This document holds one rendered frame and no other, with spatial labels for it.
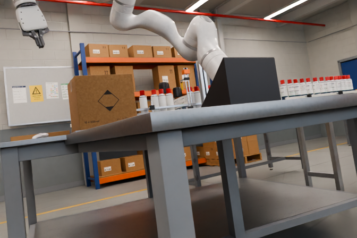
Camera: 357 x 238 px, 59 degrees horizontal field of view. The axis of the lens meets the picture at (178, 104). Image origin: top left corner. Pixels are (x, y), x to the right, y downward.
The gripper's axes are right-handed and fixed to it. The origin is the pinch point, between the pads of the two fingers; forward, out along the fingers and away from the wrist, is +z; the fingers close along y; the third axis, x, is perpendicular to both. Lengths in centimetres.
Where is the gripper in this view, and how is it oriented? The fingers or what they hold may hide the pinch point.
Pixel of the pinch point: (40, 42)
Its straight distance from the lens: 146.2
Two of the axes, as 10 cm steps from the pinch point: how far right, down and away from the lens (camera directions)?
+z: 3.5, 9.4, 0.2
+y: -7.7, 3.0, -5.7
